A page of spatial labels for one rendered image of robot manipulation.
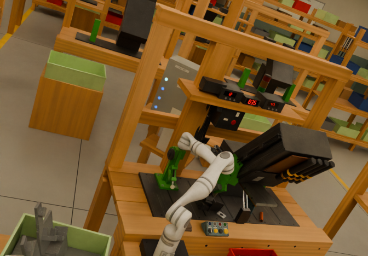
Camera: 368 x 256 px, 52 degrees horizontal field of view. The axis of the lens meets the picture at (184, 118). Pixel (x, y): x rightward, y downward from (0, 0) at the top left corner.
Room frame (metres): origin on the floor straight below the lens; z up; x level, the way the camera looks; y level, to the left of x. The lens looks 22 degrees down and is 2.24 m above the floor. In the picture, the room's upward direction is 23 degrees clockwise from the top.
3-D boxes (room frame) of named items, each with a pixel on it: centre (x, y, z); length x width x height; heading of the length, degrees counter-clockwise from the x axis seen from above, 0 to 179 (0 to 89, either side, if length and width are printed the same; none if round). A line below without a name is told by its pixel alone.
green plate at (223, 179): (2.11, -0.41, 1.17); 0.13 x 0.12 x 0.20; 118
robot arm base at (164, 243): (1.47, -0.16, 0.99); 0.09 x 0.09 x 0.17; 23
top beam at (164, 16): (2.47, -0.31, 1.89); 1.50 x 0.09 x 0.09; 118
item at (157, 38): (2.47, -0.31, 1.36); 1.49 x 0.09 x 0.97; 118
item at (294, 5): (10.19, -1.81, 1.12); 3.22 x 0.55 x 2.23; 110
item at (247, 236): (1.96, -0.58, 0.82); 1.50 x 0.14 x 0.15; 118
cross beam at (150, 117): (2.53, -0.27, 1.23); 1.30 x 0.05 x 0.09; 118
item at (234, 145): (2.38, -0.48, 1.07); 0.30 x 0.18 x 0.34; 118
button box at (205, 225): (1.85, -0.42, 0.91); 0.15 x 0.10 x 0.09; 118
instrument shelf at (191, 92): (2.43, -0.32, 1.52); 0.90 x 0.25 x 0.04; 118
